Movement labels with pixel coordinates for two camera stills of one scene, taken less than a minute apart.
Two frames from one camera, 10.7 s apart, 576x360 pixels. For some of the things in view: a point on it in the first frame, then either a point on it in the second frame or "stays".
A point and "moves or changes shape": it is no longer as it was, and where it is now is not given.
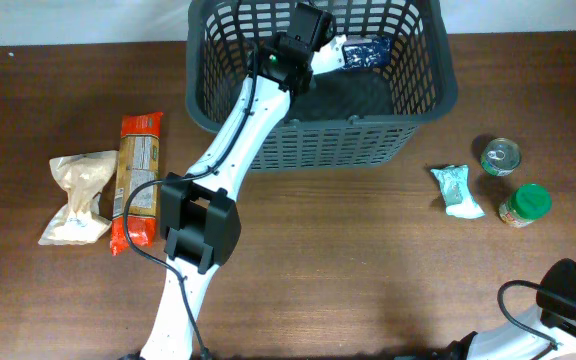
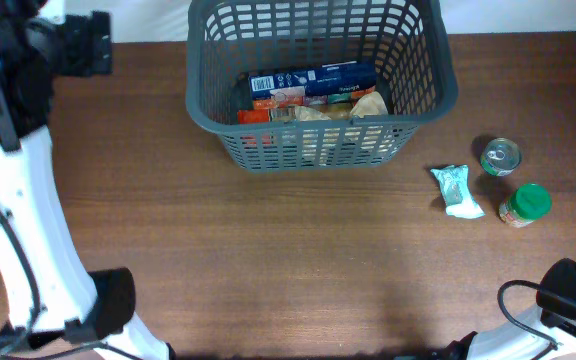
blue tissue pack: [369, 55] → [329, 79]
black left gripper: [278, 39] → [91, 44]
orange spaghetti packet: [138, 162] moves or changes shape
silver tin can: [500, 156] stays
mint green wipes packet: [455, 191] stays
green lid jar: [526, 205] stays
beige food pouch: [82, 175] → [369, 104]
